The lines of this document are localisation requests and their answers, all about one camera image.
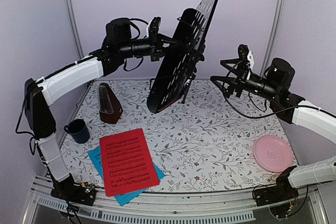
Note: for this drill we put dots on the dark blue mug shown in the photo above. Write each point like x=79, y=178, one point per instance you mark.
x=78, y=131

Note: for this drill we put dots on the left aluminium frame post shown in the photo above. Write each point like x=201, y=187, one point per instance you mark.
x=73, y=27

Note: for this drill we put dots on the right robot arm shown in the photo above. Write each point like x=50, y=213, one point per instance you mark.
x=288, y=107

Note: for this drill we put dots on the brown wooden metronome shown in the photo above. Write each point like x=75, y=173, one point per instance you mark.
x=110, y=107

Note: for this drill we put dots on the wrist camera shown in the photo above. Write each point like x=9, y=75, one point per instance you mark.
x=245, y=54
x=153, y=26

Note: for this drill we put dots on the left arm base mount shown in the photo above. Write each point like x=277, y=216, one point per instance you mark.
x=74, y=193

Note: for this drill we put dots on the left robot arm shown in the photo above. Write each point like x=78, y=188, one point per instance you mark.
x=118, y=45

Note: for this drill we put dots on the right aluminium frame post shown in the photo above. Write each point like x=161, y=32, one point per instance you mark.
x=272, y=37

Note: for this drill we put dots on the aluminium frame post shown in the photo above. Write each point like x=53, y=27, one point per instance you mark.
x=272, y=37
x=73, y=27

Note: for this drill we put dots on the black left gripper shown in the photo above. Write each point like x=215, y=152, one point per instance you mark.
x=157, y=40

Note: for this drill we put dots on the front aluminium rail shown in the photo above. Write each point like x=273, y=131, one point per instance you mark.
x=236, y=206

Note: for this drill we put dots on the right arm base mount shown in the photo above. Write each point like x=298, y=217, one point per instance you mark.
x=267, y=195

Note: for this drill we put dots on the black music stand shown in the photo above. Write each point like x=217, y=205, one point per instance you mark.
x=178, y=66

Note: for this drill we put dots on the pink plastic plate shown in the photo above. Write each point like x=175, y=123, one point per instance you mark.
x=273, y=153

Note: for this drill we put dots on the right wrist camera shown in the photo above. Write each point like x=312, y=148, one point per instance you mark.
x=245, y=54

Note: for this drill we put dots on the red sheet music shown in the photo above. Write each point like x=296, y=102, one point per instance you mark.
x=126, y=163

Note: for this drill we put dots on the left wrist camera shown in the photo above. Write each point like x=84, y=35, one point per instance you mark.
x=153, y=26

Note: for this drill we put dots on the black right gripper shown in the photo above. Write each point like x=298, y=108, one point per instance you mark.
x=239, y=81

